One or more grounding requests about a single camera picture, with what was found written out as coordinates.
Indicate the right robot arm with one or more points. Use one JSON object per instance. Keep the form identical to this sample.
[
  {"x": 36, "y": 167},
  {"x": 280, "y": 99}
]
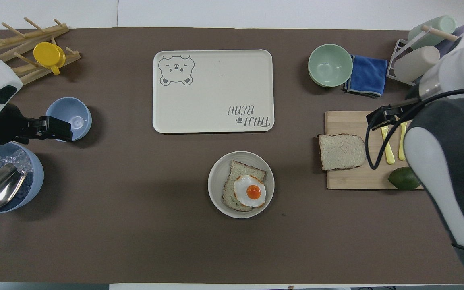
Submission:
[{"x": 445, "y": 161}]

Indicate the white round plate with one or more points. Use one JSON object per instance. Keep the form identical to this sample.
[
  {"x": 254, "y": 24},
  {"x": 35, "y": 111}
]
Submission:
[{"x": 218, "y": 189}]

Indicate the clear ice cubes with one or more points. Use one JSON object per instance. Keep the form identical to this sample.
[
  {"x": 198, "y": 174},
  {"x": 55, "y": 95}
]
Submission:
[{"x": 16, "y": 159}]

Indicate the large blue ice bucket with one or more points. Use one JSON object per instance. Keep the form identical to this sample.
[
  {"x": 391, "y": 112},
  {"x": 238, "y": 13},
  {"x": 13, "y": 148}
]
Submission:
[{"x": 30, "y": 189}]

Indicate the small light blue bowl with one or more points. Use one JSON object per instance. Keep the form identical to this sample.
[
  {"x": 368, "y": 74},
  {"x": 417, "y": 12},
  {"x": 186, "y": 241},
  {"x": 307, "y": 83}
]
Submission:
[{"x": 77, "y": 114}]

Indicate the wooden dish rack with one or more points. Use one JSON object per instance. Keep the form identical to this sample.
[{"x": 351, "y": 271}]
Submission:
[{"x": 18, "y": 44}]

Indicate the yellow cup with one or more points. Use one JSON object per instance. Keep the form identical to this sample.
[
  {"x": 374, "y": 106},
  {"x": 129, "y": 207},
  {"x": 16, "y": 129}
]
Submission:
[{"x": 48, "y": 54}]

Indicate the cream tray with bear print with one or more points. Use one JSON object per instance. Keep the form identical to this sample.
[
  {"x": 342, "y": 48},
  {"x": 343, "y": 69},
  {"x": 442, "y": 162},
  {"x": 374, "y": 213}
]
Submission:
[{"x": 212, "y": 88}]

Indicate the bread slice under egg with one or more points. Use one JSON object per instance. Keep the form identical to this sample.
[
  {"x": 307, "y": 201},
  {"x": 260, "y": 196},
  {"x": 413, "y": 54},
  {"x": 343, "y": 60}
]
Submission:
[{"x": 240, "y": 169}]

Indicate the fried egg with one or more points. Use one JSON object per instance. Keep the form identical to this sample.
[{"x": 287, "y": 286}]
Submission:
[{"x": 252, "y": 191}]

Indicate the green bowl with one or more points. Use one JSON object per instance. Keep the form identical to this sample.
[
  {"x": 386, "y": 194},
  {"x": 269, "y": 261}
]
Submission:
[{"x": 330, "y": 64}]

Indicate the plain bread slice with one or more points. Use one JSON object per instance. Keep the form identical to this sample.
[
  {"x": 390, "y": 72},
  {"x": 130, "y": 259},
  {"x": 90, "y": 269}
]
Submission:
[{"x": 341, "y": 152}]

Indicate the wooden cutting board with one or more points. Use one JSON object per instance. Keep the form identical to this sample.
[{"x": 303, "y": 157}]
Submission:
[{"x": 349, "y": 179}]

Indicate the blue cloth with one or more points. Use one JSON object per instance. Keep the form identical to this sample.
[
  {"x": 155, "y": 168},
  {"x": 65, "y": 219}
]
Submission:
[{"x": 368, "y": 74}]

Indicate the yellow plastic fork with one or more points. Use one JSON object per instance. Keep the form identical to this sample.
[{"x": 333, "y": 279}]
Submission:
[{"x": 388, "y": 151}]

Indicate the yellow plastic spoon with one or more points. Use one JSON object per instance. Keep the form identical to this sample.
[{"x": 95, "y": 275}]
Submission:
[{"x": 401, "y": 149}]

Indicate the green avocado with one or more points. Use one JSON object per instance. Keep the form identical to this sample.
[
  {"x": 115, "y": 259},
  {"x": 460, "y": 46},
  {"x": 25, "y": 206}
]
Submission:
[{"x": 402, "y": 178}]

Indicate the beige cup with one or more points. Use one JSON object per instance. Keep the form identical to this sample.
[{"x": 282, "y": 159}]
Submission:
[{"x": 417, "y": 62}]

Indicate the green cup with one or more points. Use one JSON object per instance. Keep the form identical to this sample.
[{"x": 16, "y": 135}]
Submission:
[{"x": 437, "y": 28}]

